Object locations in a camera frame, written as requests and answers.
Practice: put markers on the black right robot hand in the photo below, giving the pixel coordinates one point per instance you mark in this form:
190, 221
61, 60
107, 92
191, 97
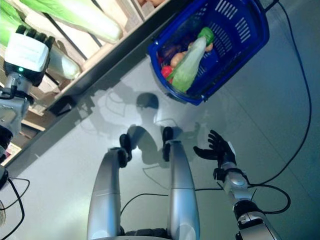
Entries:
220, 150

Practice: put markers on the silver right robot leg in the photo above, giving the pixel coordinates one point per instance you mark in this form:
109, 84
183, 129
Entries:
181, 185

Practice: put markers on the blue plastic shopping basket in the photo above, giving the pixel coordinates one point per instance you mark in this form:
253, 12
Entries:
240, 37

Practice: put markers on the dark robot waist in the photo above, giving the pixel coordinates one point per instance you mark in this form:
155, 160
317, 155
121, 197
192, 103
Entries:
145, 233

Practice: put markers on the brown potato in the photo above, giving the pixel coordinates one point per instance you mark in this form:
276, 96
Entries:
177, 58

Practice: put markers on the small orange vegetable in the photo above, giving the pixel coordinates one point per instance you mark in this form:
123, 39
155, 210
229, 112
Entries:
209, 47

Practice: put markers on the silver left robot leg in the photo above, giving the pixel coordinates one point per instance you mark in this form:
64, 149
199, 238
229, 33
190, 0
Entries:
105, 190

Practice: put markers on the bright green vegetable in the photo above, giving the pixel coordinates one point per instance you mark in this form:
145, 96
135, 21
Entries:
207, 35

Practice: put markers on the purple eggplant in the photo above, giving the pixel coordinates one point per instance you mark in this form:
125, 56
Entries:
168, 51

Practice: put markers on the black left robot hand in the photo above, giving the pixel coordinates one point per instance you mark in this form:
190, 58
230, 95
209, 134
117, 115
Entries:
25, 52

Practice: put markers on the small red vegetable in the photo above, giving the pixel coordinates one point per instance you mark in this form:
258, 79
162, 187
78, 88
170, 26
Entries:
160, 60

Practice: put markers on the black robot foot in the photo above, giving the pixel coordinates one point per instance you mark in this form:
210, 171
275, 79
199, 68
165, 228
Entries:
167, 142
125, 150

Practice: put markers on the grey woven basket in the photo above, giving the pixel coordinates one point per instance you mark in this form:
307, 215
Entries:
2, 215

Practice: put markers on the black right robot foot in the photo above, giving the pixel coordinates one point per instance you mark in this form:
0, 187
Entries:
167, 142

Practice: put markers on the silver robot leg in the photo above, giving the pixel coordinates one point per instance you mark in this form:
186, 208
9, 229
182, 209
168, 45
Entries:
105, 190
181, 185

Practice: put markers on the black left robot foot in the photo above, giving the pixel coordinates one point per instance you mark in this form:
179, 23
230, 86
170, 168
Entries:
125, 150

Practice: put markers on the tan potato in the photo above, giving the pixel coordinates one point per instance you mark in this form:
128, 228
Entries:
155, 2

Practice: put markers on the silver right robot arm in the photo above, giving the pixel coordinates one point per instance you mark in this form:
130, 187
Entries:
237, 182

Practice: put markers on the red tomato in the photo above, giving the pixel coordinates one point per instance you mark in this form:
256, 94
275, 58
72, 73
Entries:
166, 71

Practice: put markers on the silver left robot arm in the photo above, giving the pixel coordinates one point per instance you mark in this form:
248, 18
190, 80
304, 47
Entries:
12, 107

